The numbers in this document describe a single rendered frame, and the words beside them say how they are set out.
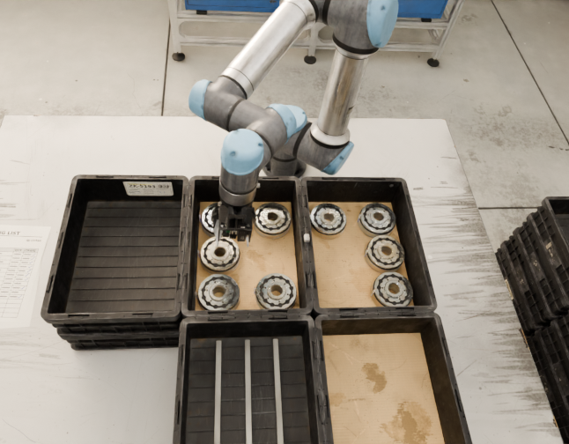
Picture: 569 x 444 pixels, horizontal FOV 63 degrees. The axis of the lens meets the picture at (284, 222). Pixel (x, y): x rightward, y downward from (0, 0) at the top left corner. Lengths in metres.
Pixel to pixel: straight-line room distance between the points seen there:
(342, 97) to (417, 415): 0.79
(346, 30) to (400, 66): 2.17
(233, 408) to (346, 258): 0.48
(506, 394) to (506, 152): 1.84
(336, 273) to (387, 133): 0.71
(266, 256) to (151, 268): 0.30
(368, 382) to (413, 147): 0.93
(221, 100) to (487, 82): 2.65
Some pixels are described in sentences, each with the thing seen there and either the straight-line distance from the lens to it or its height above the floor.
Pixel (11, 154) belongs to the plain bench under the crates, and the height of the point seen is 0.70.
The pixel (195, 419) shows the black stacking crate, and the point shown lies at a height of 0.83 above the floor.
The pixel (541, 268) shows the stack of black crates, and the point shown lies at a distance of 2.05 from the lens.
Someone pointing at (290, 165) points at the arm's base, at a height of 0.80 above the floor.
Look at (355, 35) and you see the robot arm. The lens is 1.14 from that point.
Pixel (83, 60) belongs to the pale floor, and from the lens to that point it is 3.21.
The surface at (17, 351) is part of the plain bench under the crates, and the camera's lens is 1.40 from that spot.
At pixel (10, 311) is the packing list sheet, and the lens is 1.45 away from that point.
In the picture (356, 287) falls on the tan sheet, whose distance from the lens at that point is 1.25.
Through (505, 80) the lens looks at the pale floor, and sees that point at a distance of 3.51.
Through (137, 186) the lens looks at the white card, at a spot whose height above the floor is 0.90.
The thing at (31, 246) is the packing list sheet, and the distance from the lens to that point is 1.53.
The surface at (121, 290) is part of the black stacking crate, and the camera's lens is 1.24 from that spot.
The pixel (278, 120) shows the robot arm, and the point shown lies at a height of 1.28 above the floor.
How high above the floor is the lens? 1.93
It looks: 57 degrees down
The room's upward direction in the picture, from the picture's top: 9 degrees clockwise
